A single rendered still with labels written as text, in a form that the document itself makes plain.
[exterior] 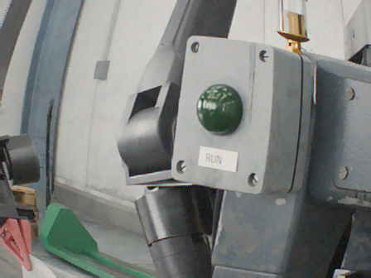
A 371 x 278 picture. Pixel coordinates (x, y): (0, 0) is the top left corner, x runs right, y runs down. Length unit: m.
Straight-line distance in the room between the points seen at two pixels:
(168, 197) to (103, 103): 7.94
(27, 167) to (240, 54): 0.69
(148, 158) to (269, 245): 0.29
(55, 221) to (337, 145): 5.70
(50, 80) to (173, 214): 8.34
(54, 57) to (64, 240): 3.32
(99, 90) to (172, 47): 7.97
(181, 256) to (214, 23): 0.24
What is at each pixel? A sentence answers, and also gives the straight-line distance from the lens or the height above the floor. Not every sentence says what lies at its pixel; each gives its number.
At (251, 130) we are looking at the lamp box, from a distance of 0.57.
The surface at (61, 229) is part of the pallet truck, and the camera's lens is 6.28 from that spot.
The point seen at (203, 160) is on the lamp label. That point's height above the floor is 1.25.
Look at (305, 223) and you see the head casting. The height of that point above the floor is 1.22.
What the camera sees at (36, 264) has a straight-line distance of 1.14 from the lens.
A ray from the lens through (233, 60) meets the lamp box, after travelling 0.58.
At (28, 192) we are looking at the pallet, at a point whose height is 0.41.
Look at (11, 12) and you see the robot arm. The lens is 1.35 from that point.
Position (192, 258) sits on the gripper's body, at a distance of 0.86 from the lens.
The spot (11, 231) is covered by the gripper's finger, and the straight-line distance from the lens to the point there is 1.15.
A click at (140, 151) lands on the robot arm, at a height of 1.23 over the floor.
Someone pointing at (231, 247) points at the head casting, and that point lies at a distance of 0.64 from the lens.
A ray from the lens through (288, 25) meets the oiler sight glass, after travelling 0.65.
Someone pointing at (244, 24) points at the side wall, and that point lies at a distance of 7.65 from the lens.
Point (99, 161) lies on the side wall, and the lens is 8.80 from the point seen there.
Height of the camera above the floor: 1.30
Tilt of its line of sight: 3 degrees down
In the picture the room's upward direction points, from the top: 7 degrees clockwise
